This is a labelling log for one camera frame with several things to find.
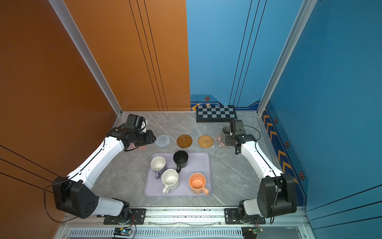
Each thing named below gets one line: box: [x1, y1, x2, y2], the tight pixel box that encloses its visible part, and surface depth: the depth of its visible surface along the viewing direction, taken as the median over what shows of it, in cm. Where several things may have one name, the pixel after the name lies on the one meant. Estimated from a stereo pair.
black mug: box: [173, 150, 189, 174], surface depth 87 cm
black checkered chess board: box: [195, 105, 238, 123], surface depth 118 cm
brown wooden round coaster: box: [176, 134, 193, 149], surface depth 104 cm
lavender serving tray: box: [144, 152, 213, 197], surface depth 87 cm
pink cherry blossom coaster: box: [213, 134, 227, 149], surface depth 104 cm
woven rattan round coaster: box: [197, 134, 214, 149], surface depth 104 cm
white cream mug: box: [161, 168, 180, 195], surface depth 81 cm
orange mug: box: [188, 172, 210, 196], surface depth 81 cm
